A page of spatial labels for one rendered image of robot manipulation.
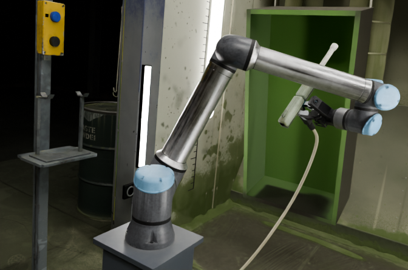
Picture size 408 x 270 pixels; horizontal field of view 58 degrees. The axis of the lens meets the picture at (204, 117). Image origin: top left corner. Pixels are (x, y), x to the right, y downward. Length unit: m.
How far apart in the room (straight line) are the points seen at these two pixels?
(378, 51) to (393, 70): 0.37
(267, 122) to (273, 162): 0.30
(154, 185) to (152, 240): 0.21
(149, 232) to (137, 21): 1.27
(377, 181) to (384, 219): 0.30
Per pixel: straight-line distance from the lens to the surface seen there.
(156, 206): 1.38
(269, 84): 2.53
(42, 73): 2.05
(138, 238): 1.43
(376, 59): 3.17
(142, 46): 2.20
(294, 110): 1.68
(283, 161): 2.67
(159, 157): 1.52
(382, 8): 3.20
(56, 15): 2.00
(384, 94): 1.41
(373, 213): 3.16
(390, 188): 3.22
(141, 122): 2.24
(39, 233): 2.29
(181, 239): 1.52
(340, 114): 1.60
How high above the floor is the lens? 1.35
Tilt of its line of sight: 9 degrees down
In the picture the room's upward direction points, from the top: 5 degrees clockwise
